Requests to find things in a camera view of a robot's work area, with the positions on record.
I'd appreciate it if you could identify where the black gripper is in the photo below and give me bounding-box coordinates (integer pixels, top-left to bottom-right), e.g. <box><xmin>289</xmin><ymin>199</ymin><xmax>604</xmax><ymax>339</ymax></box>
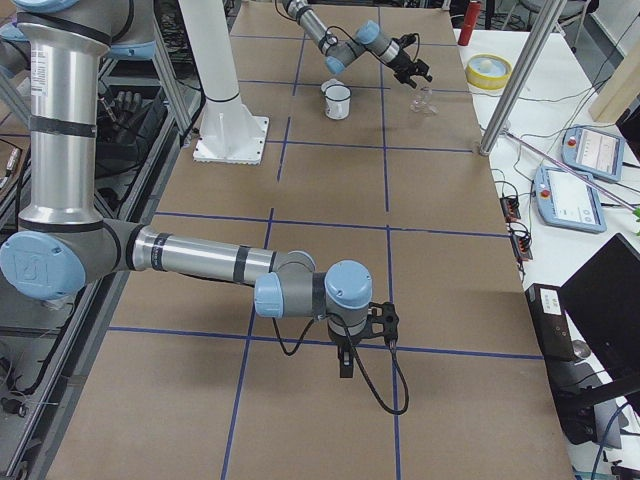
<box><xmin>332</xmin><ymin>332</ymin><xmax>361</xmax><ymax>378</ymax></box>
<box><xmin>389</xmin><ymin>50</ymin><xmax>433</xmax><ymax>89</ymax></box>

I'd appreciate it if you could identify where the white enamel cup blue rim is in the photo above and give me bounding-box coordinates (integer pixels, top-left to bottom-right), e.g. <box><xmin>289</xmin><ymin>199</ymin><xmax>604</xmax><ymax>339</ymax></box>
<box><xmin>324</xmin><ymin>84</ymin><xmax>351</xmax><ymax>120</ymax></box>

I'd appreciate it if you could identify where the cream foam piece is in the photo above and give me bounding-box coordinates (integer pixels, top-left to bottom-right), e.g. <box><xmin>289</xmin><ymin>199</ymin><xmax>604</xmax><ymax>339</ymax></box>
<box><xmin>477</xmin><ymin>58</ymin><xmax>493</xmax><ymax>72</ymax></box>

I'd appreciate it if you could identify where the red cylindrical bottle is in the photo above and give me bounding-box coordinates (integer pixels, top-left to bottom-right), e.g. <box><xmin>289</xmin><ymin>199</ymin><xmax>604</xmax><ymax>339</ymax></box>
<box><xmin>458</xmin><ymin>0</ymin><xmax>482</xmax><ymax>46</ymax></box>

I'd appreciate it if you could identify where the brown paper table mat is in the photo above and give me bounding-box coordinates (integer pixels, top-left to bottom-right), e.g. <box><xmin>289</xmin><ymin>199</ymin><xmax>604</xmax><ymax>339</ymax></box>
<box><xmin>49</xmin><ymin>2</ymin><xmax>572</xmax><ymax>479</ymax></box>

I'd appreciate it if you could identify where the far orange connector board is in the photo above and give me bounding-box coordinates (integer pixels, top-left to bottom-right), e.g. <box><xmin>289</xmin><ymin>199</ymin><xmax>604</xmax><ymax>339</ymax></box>
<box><xmin>500</xmin><ymin>196</ymin><xmax>521</xmax><ymax>223</ymax></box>

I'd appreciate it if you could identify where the orange connector board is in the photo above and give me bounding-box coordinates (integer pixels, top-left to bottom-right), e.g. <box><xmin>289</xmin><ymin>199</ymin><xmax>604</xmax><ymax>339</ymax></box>
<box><xmin>510</xmin><ymin>230</ymin><xmax>533</xmax><ymax>262</ymax></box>
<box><xmin>500</xmin><ymin>196</ymin><xmax>521</xmax><ymax>223</ymax></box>

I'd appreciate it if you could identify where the far blue teach pendant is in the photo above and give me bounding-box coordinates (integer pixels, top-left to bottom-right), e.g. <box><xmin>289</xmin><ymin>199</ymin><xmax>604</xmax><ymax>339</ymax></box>
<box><xmin>562</xmin><ymin>125</ymin><xmax>624</xmax><ymax>183</ymax></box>

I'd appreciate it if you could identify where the blue teach pendant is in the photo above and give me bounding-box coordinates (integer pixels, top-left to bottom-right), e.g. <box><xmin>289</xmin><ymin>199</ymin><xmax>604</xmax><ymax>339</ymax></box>
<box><xmin>534</xmin><ymin>165</ymin><xmax>607</xmax><ymax>233</ymax></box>
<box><xmin>562</xmin><ymin>125</ymin><xmax>624</xmax><ymax>183</ymax></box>

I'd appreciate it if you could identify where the near blue teach pendant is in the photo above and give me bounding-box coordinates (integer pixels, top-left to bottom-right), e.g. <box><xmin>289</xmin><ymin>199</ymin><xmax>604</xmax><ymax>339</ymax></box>
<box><xmin>534</xmin><ymin>165</ymin><xmax>607</xmax><ymax>233</ymax></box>

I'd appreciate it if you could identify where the near orange connector board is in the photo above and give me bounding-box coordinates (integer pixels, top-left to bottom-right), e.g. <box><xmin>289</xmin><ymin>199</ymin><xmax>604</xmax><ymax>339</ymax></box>
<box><xmin>510</xmin><ymin>230</ymin><xmax>533</xmax><ymax>262</ymax></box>

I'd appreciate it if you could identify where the wooden board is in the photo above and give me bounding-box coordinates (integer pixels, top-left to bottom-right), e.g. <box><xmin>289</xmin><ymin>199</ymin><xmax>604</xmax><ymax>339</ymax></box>
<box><xmin>589</xmin><ymin>43</ymin><xmax>640</xmax><ymax>123</ymax></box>

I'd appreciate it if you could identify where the black computer box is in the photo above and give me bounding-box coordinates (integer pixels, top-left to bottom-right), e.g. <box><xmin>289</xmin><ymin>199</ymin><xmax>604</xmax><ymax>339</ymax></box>
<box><xmin>525</xmin><ymin>283</ymin><xmax>622</xmax><ymax>448</ymax></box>

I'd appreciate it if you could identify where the black monitor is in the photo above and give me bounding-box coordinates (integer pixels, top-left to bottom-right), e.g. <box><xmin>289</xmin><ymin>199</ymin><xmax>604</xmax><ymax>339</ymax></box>
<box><xmin>560</xmin><ymin>234</ymin><xmax>639</xmax><ymax>373</ymax></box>

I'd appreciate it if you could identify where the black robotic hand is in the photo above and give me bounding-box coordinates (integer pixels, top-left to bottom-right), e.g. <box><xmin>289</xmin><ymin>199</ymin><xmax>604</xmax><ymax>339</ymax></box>
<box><xmin>97</xmin><ymin>90</ymin><xmax>164</xmax><ymax>147</ymax></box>

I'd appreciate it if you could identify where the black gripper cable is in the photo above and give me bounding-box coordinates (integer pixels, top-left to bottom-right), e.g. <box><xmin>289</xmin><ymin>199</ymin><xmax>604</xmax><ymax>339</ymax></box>
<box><xmin>272</xmin><ymin>317</ymin><xmax>410</xmax><ymax>416</ymax></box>

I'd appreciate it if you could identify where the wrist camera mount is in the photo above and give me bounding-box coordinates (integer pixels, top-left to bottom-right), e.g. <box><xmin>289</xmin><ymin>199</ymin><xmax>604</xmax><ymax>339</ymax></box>
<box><xmin>364</xmin><ymin>301</ymin><xmax>399</xmax><ymax>349</ymax></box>
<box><xmin>393</xmin><ymin>32</ymin><xmax>420</xmax><ymax>50</ymax></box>

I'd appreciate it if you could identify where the aluminium frame post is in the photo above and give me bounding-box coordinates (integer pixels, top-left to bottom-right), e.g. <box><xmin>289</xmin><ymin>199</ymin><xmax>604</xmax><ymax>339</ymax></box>
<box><xmin>479</xmin><ymin>0</ymin><xmax>567</xmax><ymax>156</ymax></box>

